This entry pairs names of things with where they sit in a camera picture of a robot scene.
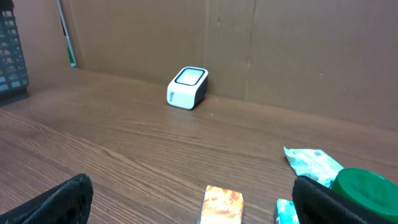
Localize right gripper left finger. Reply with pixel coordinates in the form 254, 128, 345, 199
1, 174, 93, 224

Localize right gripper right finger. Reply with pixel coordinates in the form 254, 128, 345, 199
292, 175, 394, 224

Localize teal Kleenex tissue pack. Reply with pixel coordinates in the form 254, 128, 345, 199
274, 198, 300, 224

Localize teal wet wipes pack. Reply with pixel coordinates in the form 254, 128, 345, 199
284, 147, 344, 188

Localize green lid jar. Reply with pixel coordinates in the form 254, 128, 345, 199
331, 167, 397, 223

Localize orange Kleenex tissue pack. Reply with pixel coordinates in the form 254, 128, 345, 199
198, 185, 244, 224

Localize white barcode scanner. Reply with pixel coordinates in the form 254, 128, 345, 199
166, 67, 208, 110

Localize dark grey mesh basket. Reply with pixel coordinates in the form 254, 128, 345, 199
1, 0, 29, 106

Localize white green pole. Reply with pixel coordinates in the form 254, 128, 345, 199
56, 0, 77, 68

